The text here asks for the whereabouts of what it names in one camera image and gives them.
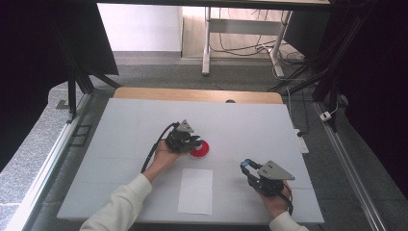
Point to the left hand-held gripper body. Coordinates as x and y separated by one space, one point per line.
179 141

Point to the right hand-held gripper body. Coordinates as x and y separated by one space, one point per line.
272 173

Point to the blue stamp cap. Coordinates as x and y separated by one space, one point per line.
246 162

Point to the round red ink pad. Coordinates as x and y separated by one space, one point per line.
203 153

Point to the white paper sheet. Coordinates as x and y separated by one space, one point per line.
195 192

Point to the person's left hand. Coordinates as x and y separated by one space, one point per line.
163 157

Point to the person's right hand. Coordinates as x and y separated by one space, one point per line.
277 203

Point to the wooden table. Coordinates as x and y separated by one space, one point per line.
192 94

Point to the white board table cover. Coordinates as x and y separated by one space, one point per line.
128 128

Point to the small white adapter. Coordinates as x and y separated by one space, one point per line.
325 116

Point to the black metal stand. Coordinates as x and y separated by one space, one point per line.
324 86
72 96

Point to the black curtain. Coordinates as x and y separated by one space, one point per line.
32 64
378 80

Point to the aluminium floor rail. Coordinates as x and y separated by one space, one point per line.
346 170
48 166

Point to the white metal desk frame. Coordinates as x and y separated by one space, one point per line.
243 26

